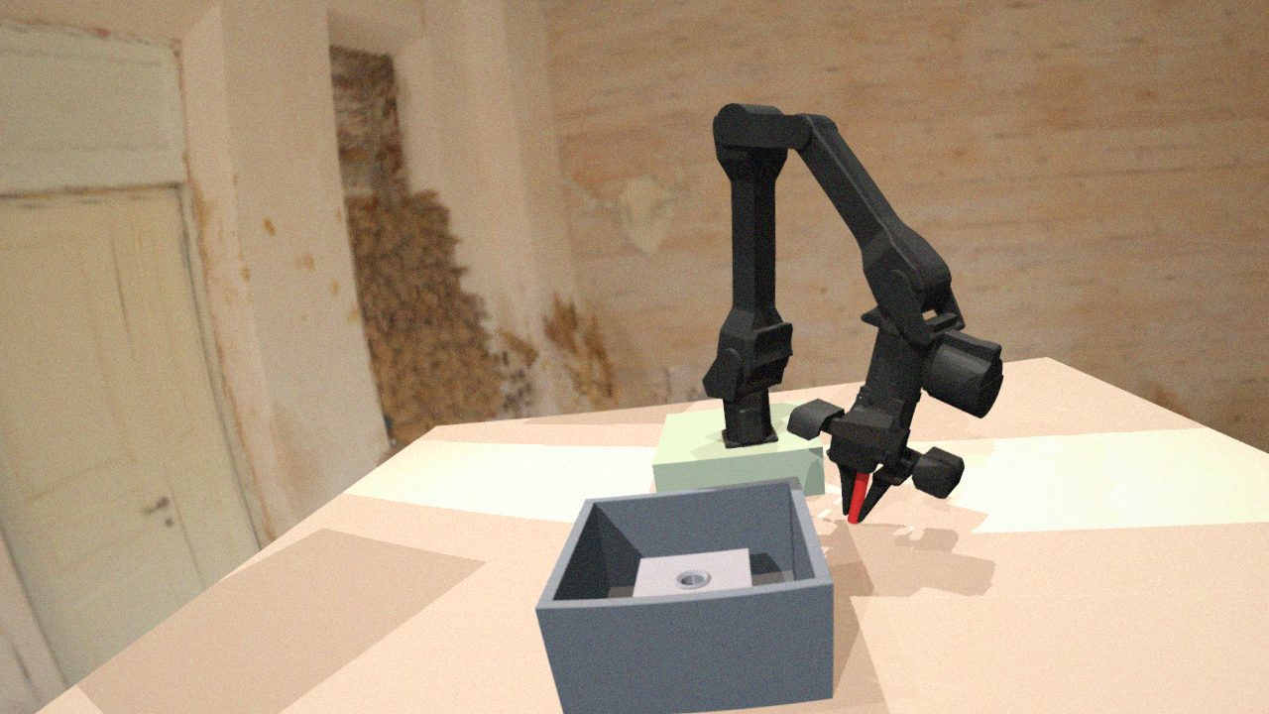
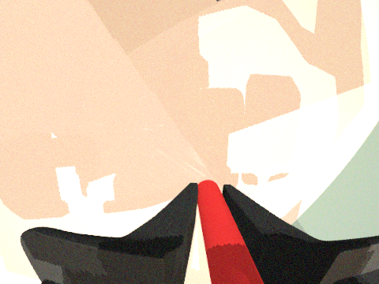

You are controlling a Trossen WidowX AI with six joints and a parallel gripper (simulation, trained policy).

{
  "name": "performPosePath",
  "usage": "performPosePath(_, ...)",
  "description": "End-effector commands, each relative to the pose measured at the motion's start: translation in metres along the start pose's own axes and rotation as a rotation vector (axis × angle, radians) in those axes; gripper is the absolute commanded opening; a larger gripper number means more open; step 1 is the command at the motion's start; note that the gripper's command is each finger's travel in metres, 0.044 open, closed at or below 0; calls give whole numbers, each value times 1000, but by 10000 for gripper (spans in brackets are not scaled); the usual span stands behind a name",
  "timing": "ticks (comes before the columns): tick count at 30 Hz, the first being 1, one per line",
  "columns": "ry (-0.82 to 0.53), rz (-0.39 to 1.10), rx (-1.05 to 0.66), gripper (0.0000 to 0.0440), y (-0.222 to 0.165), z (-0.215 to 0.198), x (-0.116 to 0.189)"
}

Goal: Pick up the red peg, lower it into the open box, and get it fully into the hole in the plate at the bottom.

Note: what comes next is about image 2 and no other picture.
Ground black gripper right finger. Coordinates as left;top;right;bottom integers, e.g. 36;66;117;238
222;184;379;284

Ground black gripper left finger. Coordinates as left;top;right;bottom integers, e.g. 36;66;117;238
20;183;199;284

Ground red peg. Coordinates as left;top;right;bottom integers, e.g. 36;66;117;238
198;180;263;284

